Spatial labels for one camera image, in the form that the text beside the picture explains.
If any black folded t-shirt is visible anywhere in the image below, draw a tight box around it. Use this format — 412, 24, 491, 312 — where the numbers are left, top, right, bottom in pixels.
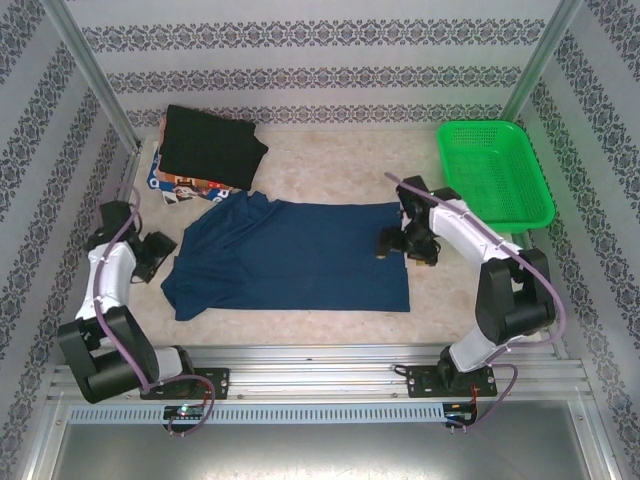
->
158, 103, 271, 192

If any green plastic basket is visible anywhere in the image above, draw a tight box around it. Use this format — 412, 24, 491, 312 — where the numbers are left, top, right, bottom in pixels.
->
436, 119, 558, 235

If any aluminium mounting rail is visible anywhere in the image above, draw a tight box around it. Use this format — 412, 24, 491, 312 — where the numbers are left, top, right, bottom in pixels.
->
47, 344, 594, 401

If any aluminium frame post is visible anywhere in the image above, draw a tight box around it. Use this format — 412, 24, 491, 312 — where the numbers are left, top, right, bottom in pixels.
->
487, 0, 584, 149
39, 0, 144, 151

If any steel sheet shelf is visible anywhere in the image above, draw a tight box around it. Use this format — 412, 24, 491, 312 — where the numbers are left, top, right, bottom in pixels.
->
19, 399, 621, 480

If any aluminium side rail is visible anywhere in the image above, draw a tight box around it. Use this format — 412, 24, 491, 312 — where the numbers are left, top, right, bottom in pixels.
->
67, 144, 141, 366
487, 130, 569, 359

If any grey slotted cable duct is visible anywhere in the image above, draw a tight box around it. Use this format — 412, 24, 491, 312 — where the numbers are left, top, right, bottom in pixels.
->
67, 403, 446, 425

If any small green circuit board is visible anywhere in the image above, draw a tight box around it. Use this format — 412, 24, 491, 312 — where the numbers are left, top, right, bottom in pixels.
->
444, 402, 479, 426
163, 404, 206, 421

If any blue printed t-shirt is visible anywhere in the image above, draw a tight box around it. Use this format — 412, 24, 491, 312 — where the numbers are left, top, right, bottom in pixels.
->
160, 191, 412, 322

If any colourful printed folded t-shirt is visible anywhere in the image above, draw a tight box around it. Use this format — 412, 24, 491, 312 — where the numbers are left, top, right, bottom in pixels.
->
145, 142, 235, 206

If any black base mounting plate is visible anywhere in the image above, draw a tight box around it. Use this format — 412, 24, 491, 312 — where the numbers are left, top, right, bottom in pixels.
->
405, 363, 499, 400
139, 367, 231, 401

